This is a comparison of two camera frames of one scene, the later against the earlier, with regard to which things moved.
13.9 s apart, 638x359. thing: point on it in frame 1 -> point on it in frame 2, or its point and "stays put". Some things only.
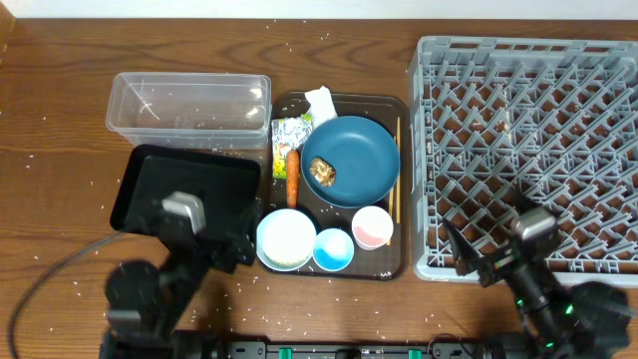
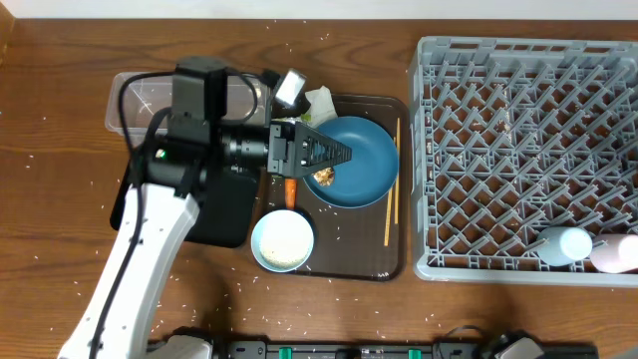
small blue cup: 333,249 -> 565,245
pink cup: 372,227 -> 604,254
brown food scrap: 323,172 stays put
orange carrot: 292,178 stays put
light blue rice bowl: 286,239 stays put
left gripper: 219,247 -> 278,149
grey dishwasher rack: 501,125 stays put
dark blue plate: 364,156 stays put
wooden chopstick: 398,173 stays put
